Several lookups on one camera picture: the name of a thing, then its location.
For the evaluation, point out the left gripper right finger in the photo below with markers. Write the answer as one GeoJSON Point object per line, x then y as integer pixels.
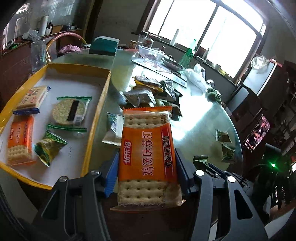
{"type": "Point", "coordinates": [219, 199]}

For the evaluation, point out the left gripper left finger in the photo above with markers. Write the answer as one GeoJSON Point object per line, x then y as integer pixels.
{"type": "Point", "coordinates": [76, 204]}

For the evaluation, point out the dark green snack packet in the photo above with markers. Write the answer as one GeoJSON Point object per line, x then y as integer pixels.
{"type": "Point", "coordinates": [222, 136]}

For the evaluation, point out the green pea snack packet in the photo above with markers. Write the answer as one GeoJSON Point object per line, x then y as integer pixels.
{"type": "Point", "coordinates": [49, 147]}

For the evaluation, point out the red orange cracker pack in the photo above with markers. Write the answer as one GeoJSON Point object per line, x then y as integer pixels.
{"type": "Point", "coordinates": [147, 170]}

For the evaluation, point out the round cracker green pack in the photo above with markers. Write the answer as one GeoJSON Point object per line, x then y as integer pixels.
{"type": "Point", "coordinates": [69, 113]}

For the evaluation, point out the clear green snack sachet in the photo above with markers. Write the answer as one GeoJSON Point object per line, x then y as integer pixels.
{"type": "Point", "coordinates": [114, 129]}

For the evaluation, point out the blue white cracker pack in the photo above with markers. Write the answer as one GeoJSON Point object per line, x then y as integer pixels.
{"type": "Point", "coordinates": [31, 102]}

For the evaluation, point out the silver foil snack bag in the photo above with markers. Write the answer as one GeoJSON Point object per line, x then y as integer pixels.
{"type": "Point", "coordinates": [138, 96]}

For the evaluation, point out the yellow brown biscuit pack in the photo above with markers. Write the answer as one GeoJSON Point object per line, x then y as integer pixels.
{"type": "Point", "coordinates": [152, 84]}

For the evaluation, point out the smartphone with video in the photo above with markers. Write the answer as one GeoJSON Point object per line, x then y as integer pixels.
{"type": "Point", "coordinates": [257, 134]}

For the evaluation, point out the wooden chair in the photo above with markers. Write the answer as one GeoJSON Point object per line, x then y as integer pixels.
{"type": "Point", "coordinates": [242, 103]}

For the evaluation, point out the yellow cardboard tray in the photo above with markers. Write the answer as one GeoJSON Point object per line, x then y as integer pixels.
{"type": "Point", "coordinates": [73, 160]}

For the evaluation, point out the green vegetable bundle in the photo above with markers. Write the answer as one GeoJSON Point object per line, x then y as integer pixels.
{"type": "Point", "coordinates": [213, 95]}

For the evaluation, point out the white plastic bag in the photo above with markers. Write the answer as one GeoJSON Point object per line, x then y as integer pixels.
{"type": "Point", "coordinates": [197, 77]}

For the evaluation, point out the printed paper mat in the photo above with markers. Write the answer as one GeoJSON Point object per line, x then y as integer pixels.
{"type": "Point", "coordinates": [162, 70]}

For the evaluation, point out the green plastic bottle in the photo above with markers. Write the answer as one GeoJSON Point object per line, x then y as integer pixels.
{"type": "Point", "coordinates": [186, 58]}

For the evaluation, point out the metal dish with food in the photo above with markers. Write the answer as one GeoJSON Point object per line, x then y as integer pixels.
{"type": "Point", "coordinates": [172, 65]}

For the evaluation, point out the clear plastic cup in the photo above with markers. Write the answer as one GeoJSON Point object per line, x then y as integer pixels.
{"type": "Point", "coordinates": [38, 55]}

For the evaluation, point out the pink cloth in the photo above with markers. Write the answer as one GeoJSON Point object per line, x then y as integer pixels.
{"type": "Point", "coordinates": [68, 49]}

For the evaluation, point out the teal tissue box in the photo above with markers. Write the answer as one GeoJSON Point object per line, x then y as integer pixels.
{"type": "Point", "coordinates": [104, 45]}

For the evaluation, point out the clear plastic food container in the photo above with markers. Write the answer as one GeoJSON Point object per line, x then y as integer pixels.
{"type": "Point", "coordinates": [150, 54]}

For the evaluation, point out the hula hoop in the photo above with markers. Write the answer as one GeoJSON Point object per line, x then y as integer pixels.
{"type": "Point", "coordinates": [61, 40]}

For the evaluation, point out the red label bottle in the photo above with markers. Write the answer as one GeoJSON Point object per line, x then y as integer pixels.
{"type": "Point", "coordinates": [148, 41]}

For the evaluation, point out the glass jar dark lid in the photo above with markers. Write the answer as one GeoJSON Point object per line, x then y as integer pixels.
{"type": "Point", "coordinates": [141, 38]}

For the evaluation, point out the white thermos bottle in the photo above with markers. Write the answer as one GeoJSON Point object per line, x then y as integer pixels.
{"type": "Point", "coordinates": [43, 25]}

